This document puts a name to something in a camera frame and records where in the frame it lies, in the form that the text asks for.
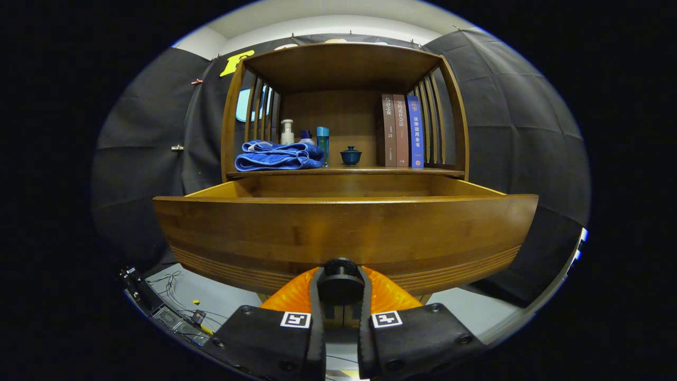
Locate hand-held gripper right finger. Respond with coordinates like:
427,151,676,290
358,265,487,380

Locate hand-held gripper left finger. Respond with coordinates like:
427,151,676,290
204,266,326,381

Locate wooden countertop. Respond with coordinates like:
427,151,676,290
226,161,465,179

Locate brown wooden cabinet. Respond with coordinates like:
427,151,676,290
221,42,470,331

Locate black electronics box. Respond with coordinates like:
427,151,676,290
121,266,215,347

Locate folded blue towel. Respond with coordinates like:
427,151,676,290
234,140,325,172

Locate clear bottle teal cap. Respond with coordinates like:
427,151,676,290
316,126,330,168

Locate blue book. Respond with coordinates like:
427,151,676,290
406,95,424,169

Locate reddish brown book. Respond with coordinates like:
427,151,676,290
392,94,409,168

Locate dark brown book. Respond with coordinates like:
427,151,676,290
377,94,397,168

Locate thin floor cables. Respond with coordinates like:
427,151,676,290
145,271,228,334

